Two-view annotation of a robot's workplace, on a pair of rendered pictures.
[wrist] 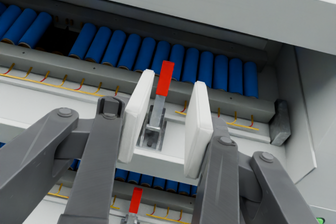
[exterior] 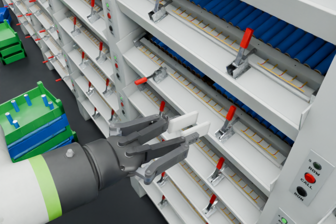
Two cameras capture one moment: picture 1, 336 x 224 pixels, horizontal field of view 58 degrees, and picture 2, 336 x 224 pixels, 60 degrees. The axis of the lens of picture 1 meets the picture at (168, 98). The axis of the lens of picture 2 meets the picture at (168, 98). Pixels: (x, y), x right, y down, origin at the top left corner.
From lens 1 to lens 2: 0.44 m
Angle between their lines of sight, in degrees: 46
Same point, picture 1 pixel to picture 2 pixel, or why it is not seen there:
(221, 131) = (191, 137)
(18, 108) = (184, 101)
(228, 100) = (267, 136)
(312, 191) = (280, 200)
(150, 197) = (233, 168)
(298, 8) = (263, 108)
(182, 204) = (247, 181)
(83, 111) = (205, 112)
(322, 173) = (282, 192)
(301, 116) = not seen: hidden behind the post
